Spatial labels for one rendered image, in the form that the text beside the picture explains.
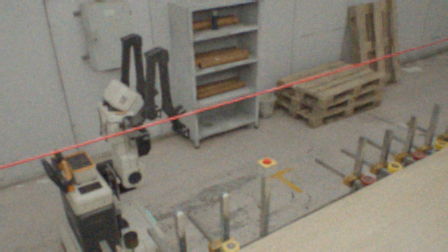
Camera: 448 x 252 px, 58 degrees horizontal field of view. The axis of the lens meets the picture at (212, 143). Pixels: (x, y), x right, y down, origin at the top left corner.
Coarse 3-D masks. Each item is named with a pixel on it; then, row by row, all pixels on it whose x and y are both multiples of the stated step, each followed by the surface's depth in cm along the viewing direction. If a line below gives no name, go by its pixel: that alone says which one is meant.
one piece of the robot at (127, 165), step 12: (108, 120) 255; (120, 120) 255; (108, 132) 260; (120, 132) 258; (120, 144) 270; (120, 156) 272; (132, 156) 275; (120, 168) 279; (132, 168) 278; (144, 168) 283; (132, 180) 281
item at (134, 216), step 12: (120, 204) 328; (132, 204) 328; (132, 216) 315; (144, 216) 314; (60, 228) 307; (132, 228) 302; (144, 228) 302; (156, 228) 302; (72, 240) 293; (144, 240) 291
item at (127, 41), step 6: (126, 36) 273; (132, 36) 270; (138, 36) 272; (126, 42) 269; (132, 42) 271; (126, 48) 272; (126, 54) 274; (126, 60) 275; (126, 66) 277; (126, 72) 279; (120, 78) 283; (126, 78) 281; (126, 84) 282
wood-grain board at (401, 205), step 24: (408, 168) 251; (432, 168) 250; (360, 192) 231; (384, 192) 230; (408, 192) 229; (432, 192) 229; (312, 216) 213; (336, 216) 213; (360, 216) 212; (384, 216) 212; (408, 216) 211; (432, 216) 211; (264, 240) 199; (288, 240) 198; (312, 240) 198; (336, 240) 197; (360, 240) 197; (384, 240) 196; (408, 240) 196; (432, 240) 195
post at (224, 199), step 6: (222, 198) 194; (228, 198) 195; (222, 204) 195; (228, 204) 196; (222, 210) 197; (228, 210) 198; (222, 216) 199; (228, 216) 200; (222, 222) 201; (228, 222) 202; (222, 228) 203; (228, 228) 204; (222, 234) 205; (228, 234) 206; (222, 240) 208
